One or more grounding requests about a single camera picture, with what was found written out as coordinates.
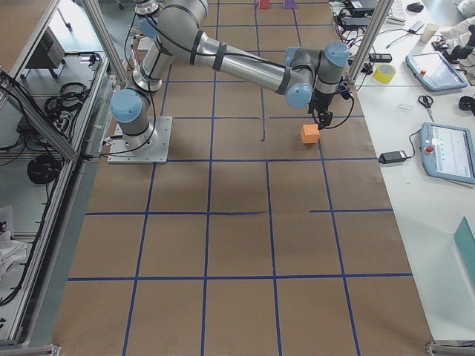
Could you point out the yellow tape roll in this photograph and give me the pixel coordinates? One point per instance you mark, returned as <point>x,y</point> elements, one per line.
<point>384,73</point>

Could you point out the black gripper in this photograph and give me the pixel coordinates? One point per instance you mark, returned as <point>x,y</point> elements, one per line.
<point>319,101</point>

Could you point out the far blue teach pendant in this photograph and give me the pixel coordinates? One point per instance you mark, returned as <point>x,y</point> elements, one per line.
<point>435,72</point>

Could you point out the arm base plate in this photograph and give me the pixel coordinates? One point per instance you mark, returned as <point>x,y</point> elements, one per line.
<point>149,147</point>

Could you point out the black handled scissors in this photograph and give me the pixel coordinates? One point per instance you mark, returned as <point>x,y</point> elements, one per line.
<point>427,101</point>

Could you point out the aluminium frame post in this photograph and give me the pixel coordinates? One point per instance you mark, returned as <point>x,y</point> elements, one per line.
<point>377,20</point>

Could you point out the blue teach pendant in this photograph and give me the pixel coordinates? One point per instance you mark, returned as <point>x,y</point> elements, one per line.
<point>447,152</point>
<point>435,72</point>

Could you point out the near blue teach pendant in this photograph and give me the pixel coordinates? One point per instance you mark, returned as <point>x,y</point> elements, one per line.
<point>447,152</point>

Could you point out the purple foam cube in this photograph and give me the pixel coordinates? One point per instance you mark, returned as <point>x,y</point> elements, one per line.
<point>289,4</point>

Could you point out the black phone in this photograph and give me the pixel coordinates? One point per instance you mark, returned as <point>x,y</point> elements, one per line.
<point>380,57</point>

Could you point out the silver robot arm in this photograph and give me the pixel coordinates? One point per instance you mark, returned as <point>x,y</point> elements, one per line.
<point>308,78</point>
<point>148,12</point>

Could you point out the black power adapter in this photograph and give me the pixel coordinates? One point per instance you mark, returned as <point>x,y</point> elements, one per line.
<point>392,157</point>

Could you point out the orange foam cube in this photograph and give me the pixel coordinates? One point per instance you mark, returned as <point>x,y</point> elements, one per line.
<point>310,134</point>

